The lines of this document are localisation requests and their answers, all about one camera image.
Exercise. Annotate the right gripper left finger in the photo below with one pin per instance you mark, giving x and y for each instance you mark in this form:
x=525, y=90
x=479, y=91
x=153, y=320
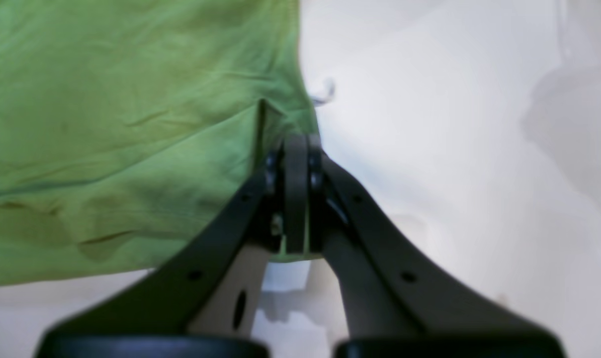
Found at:
x=201, y=304

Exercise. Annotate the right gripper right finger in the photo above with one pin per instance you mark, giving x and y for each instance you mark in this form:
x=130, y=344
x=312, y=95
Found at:
x=398, y=303

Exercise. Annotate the green t-shirt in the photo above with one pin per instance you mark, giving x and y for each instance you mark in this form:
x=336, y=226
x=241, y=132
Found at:
x=126, y=125

